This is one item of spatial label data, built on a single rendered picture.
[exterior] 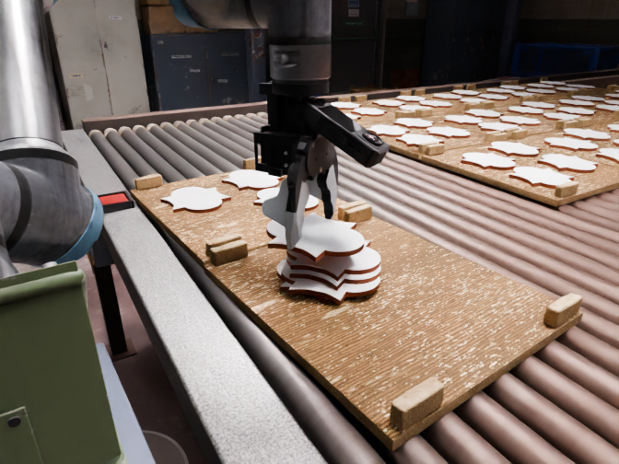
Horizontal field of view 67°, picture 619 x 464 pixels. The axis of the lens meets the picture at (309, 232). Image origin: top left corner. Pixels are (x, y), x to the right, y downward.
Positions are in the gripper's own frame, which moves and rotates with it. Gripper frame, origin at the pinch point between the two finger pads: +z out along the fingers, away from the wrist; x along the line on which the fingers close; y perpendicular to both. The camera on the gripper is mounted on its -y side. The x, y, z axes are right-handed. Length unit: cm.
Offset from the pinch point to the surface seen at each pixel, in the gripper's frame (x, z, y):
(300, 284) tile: 4.9, 6.1, -0.5
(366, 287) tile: 1.1, 6.1, -8.5
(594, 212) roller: -57, 10, -36
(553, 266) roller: -25.7, 10.0, -30.2
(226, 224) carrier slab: -9.4, 7.7, 24.0
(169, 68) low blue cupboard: -344, 25, 373
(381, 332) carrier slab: 7.3, 7.8, -13.3
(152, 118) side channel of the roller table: -74, 7, 111
